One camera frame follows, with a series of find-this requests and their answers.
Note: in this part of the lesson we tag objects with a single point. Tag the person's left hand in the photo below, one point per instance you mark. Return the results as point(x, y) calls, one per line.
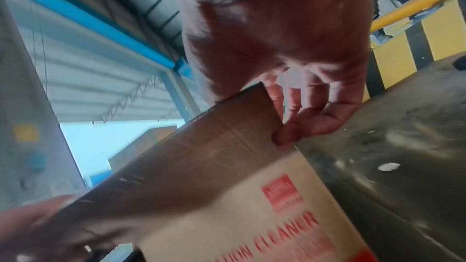
point(32, 226)

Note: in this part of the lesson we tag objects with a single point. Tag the person's right hand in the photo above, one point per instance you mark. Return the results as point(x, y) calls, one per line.
point(276, 30)

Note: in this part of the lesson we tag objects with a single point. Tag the brown cardboard box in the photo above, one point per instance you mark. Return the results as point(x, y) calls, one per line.
point(218, 183)

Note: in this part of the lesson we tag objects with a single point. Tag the brown brick building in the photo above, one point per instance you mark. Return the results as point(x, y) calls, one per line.
point(142, 145)

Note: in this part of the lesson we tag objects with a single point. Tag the yellow black striped barrier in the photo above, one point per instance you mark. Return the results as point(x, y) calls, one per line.
point(411, 51)

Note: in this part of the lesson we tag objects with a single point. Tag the yellow metal railing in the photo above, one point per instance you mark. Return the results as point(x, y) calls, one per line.
point(411, 5)

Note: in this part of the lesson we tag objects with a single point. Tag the white corrugated canopy roof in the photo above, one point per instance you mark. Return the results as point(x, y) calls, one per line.
point(91, 76)

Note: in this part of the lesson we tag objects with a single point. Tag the small white round disc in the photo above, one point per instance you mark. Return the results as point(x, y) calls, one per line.
point(388, 166)

